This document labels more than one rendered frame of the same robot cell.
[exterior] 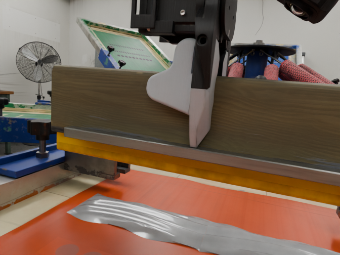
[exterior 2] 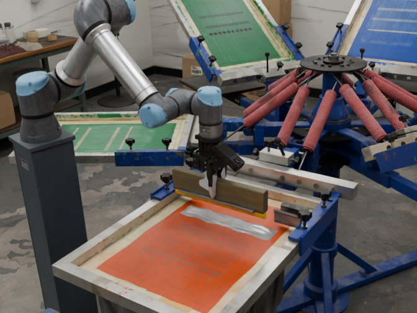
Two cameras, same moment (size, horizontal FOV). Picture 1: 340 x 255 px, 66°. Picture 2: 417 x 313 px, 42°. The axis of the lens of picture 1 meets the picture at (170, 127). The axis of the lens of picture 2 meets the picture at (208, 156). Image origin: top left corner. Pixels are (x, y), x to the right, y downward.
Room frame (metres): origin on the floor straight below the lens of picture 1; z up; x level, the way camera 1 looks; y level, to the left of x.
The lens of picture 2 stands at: (-1.30, -0.44, 1.93)
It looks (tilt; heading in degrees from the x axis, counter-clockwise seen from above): 24 degrees down; 16
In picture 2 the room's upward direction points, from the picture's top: 2 degrees counter-clockwise
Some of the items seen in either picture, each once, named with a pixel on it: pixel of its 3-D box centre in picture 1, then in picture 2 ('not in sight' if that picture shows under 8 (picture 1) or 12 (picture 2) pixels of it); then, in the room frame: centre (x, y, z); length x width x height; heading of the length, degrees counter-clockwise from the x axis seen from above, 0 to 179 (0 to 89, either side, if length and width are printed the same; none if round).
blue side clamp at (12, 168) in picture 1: (75, 160); (180, 186); (0.48, 0.18, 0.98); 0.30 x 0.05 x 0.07; 161
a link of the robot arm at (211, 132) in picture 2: not in sight; (210, 129); (0.25, -0.02, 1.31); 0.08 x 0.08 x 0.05
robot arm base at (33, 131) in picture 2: not in sight; (39, 123); (0.37, 0.67, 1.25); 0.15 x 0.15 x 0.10
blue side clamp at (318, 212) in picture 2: not in sight; (314, 223); (0.30, -0.35, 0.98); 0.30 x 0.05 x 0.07; 161
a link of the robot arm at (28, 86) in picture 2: not in sight; (35, 92); (0.37, 0.67, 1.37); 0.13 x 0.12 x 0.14; 160
